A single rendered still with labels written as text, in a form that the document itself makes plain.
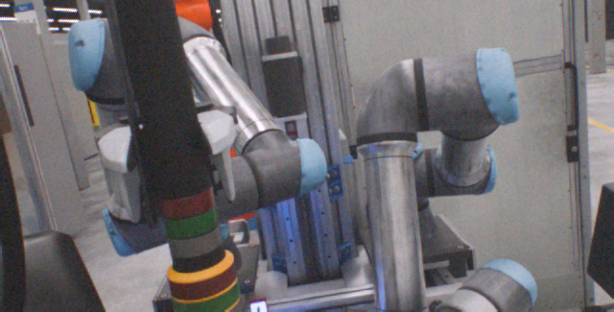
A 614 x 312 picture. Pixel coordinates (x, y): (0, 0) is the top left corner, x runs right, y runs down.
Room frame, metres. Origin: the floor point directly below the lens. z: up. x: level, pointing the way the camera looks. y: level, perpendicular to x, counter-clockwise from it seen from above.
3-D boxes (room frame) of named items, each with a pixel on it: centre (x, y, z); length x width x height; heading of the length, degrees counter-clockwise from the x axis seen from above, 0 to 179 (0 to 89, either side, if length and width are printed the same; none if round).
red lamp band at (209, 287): (0.29, 0.08, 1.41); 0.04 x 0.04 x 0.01
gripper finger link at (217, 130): (0.31, 0.06, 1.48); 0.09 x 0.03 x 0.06; 24
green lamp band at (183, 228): (0.29, 0.08, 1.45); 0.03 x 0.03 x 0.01
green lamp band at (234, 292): (0.29, 0.08, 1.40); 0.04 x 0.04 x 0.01
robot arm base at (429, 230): (1.09, -0.21, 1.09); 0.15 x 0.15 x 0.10
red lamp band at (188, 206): (0.29, 0.08, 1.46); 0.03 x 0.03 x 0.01
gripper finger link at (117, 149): (0.30, 0.12, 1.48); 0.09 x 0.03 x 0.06; 4
